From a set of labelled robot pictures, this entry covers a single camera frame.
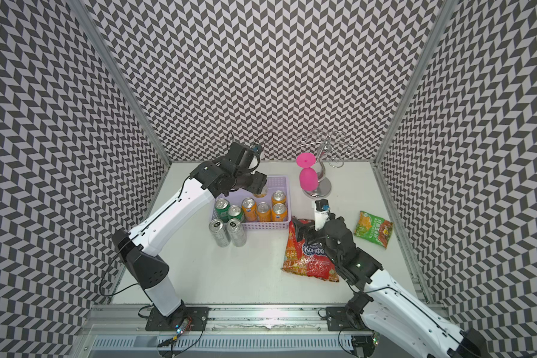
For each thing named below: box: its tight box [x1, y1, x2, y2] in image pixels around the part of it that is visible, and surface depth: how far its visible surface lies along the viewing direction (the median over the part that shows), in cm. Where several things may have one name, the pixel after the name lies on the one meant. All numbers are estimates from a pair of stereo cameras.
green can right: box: [227, 204, 245, 222], surface depth 90 cm
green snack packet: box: [353, 210, 394, 250], surface depth 93 cm
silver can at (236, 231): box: [226, 217, 247, 247], surface depth 82 cm
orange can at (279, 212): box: [270, 202, 289, 222], surface depth 90 cm
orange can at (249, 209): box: [241, 196, 258, 223], surface depth 93 cm
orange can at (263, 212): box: [256, 201, 272, 223], surface depth 90 cm
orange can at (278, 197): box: [271, 190, 287, 207], surface depth 94 cm
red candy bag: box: [281, 217, 340, 283], surface depth 82 cm
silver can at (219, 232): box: [208, 218, 232, 248], surface depth 83 cm
